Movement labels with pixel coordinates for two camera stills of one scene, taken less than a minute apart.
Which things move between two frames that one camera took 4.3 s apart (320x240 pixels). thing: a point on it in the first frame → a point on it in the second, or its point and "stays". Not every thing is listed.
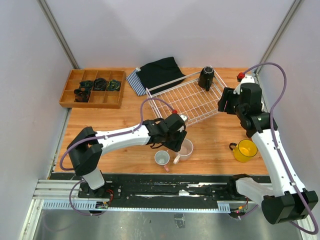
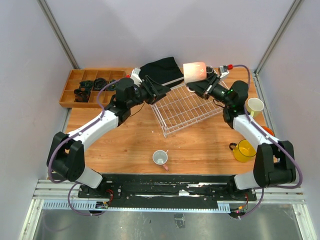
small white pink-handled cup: [162, 157] stays
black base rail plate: [162, 187] stays
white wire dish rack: [185, 95] stays
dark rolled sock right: [113, 85] stays
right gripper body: [230, 101] → [216, 91]
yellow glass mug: [244, 150] stays
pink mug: [184, 153] → [193, 72]
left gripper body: [174, 141] → [144, 94]
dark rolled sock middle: [100, 84] stays
